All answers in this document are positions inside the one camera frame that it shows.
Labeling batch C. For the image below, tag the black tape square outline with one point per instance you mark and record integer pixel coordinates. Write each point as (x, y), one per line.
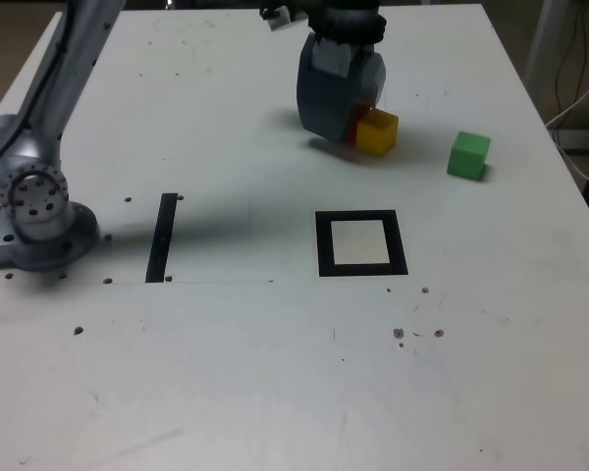
(324, 245)

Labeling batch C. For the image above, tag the white background post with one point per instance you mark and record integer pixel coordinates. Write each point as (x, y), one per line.
(542, 44)

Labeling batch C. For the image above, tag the green cube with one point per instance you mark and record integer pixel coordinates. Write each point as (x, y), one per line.
(466, 157)

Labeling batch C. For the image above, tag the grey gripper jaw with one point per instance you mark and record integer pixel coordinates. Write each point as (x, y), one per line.
(370, 78)
(324, 108)

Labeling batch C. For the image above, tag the yellow cube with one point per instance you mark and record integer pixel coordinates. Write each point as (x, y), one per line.
(375, 135)

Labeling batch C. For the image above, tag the small white camera box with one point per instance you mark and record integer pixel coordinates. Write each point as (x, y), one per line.
(277, 19)

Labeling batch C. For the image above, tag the red cube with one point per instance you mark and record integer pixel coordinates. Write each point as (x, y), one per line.
(352, 133)

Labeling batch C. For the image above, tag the black tape strip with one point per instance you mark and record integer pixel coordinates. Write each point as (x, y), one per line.
(159, 245)

